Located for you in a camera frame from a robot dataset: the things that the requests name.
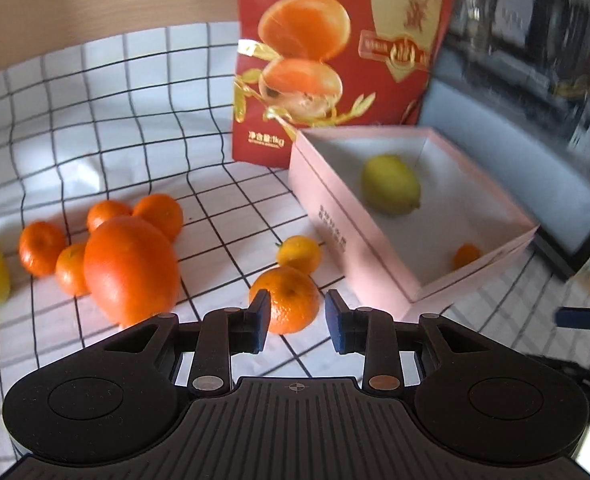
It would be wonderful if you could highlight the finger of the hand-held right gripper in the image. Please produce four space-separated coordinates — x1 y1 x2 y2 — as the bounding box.
555 301 590 332

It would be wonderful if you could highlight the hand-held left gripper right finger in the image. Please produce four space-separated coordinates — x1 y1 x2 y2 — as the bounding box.
325 289 496 397

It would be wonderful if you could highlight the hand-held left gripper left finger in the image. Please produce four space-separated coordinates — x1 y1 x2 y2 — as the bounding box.
102 290 272 397

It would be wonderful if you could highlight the orange mandarin with stem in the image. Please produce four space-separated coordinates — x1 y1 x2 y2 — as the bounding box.
275 235 324 275

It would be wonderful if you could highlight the pink cardboard box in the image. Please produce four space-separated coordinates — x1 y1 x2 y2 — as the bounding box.
287 126 540 304

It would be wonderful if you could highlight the large orange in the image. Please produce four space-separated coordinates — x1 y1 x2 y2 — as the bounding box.
84 215 182 329

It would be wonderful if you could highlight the small orange mandarin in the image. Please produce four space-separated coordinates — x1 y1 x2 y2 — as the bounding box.
452 243 484 271

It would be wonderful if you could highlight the black-framed monitor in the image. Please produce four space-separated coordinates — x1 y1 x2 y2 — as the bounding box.
417 77 590 282

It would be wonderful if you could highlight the red orange-print bag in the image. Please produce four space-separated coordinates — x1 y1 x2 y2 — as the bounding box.
231 0 464 169

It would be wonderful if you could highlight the white black-checked tablecloth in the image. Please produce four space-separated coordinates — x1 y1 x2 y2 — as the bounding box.
0 21 590 466

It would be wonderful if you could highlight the dark glass cabinet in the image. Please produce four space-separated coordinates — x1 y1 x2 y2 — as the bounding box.
445 0 590 153

